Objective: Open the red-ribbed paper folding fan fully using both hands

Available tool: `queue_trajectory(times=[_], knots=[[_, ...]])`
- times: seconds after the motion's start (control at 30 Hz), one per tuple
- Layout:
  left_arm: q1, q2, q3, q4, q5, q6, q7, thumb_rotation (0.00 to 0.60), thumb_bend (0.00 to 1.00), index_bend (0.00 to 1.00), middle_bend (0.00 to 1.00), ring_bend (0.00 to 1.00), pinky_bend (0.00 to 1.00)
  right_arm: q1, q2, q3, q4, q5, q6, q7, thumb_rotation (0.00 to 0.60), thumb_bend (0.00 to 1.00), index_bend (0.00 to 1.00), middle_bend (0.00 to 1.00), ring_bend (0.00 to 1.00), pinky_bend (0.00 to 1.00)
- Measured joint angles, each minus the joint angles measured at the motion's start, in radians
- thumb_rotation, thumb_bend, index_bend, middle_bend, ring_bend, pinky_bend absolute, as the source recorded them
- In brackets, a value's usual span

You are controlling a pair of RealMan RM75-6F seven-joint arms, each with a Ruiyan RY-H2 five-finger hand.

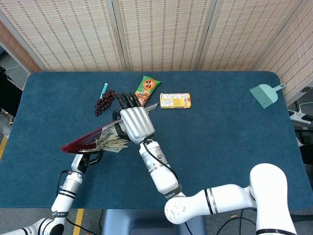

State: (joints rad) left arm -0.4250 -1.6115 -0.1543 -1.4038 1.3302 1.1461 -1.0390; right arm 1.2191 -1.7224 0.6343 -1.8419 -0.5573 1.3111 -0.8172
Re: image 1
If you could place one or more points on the mint green hand brush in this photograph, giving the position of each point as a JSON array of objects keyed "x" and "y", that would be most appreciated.
[{"x": 265, "y": 94}]

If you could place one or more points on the crumpled silver bag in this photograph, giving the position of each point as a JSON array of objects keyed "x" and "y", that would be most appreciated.
[{"x": 5, "y": 124}]

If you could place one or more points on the yellow biscuit box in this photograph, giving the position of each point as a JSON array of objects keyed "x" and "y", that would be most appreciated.
[{"x": 174, "y": 100}]

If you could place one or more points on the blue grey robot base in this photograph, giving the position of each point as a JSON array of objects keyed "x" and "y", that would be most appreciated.
[{"x": 127, "y": 222}]

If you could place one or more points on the black box under power strip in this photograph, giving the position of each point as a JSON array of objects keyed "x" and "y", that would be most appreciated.
[{"x": 305, "y": 134}]

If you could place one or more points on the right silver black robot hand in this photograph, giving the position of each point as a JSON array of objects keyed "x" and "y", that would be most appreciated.
[{"x": 137, "y": 122}]

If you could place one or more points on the red ribbed paper folding fan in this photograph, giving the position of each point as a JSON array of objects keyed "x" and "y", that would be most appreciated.
[{"x": 93, "y": 140}]

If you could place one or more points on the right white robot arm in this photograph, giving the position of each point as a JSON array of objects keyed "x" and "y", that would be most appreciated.
[{"x": 220, "y": 198}]

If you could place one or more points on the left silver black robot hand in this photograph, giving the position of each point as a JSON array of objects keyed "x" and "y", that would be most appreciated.
[{"x": 79, "y": 164}]

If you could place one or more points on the green orange snack bag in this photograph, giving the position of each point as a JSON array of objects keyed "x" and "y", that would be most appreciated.
[{"x": 148, "y": 88}]

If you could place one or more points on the woven bamboo screen panel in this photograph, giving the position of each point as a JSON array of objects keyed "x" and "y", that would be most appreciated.
[
  {"x": 163, "y": 34},
  {"x": 242, "y": 34},
  {"x": 68, "y": 34},
  {"x": 293, "y": 58}
]

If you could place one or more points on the white power strip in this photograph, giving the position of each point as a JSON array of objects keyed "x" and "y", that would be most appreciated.
[{"x": 297, "y": 116}]

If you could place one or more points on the teal white tube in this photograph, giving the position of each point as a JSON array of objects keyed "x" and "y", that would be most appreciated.
[{"x": 104, "y": 89}]

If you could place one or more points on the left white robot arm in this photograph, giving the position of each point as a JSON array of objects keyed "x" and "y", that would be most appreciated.
[{"x": 66, "y": 195}]

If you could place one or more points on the dark purple grape bunch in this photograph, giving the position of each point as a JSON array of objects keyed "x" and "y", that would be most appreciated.
[{"x": 104, "y": 101}]

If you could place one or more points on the blue felt table cover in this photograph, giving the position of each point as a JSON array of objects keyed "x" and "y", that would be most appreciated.
[{"x": 220, "y": 137}]

